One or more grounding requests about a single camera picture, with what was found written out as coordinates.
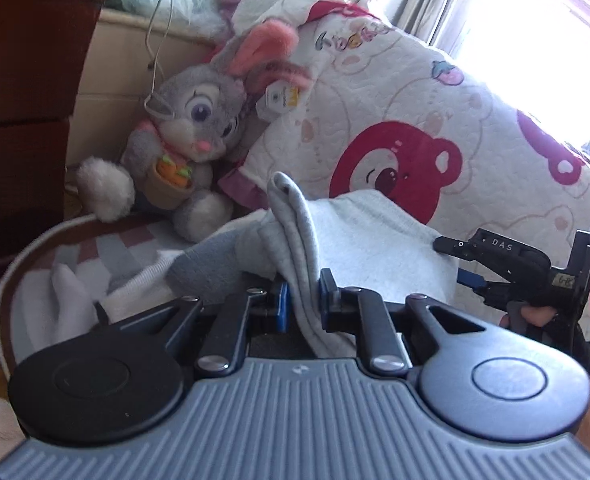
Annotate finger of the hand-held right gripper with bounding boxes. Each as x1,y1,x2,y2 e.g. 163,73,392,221
433,228,550,282
456,269,526,307

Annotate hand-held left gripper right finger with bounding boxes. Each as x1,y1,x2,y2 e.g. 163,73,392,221
319,269,486,376

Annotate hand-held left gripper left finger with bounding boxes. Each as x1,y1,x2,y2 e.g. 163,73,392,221
118,280,291,378

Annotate light grey sweatshirt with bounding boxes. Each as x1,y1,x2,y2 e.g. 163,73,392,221
235,171,458,356

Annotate person's right hand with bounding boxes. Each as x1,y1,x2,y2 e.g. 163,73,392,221
499,305,590,383

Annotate blue-grey garment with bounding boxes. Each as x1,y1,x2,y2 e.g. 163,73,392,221
167,210,276,292

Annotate bear print quilt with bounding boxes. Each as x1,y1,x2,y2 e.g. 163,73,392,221
215,0,590,376

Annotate white hang tag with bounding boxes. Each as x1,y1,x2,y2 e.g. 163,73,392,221
254,80,302,123

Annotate white garment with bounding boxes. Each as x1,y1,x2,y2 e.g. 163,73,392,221
12,249,186,347

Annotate grey bunny plush toy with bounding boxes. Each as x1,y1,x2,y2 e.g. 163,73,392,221
75,19,301,243

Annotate bright window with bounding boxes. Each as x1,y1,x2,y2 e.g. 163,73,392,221
445,0,590,141

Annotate beige bed headboard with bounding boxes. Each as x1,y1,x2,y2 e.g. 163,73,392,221
65,7,226,171

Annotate dark wooden cabinet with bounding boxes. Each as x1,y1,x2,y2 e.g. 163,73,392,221
0,0,122,308

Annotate thin white cable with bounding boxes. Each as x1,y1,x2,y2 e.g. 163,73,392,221
142,0,177,117

